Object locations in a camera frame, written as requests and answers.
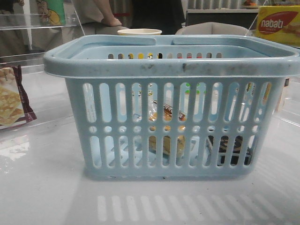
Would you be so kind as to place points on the black white tissue pack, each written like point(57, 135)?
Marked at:
point(223, 147)

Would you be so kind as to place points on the brown cracker snack package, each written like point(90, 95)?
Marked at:
point(15, 109)

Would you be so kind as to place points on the yellow popcorn paper cup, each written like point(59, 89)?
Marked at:
point(139, 32)

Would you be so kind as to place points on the clear acrylic shelf left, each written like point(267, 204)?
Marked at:
point(38, 26)

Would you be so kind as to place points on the packaged bread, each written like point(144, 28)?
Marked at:
point(167, 116)

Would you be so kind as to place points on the clear acrylic shelf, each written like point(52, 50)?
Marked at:
point(290, 112)
point(38, 26)

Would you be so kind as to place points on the yellow nabati wafer box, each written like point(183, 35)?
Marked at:
point(279, 24)

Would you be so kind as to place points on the clear acrylic shelf right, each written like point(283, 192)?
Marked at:
point(290, 112)

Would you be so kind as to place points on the light blue plastic basket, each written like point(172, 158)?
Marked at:
point(225, 84)

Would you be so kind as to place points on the peach drink carton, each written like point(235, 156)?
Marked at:
point(281, 100)

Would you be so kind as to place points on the grey armchair in background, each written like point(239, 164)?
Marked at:
point(208, 28)

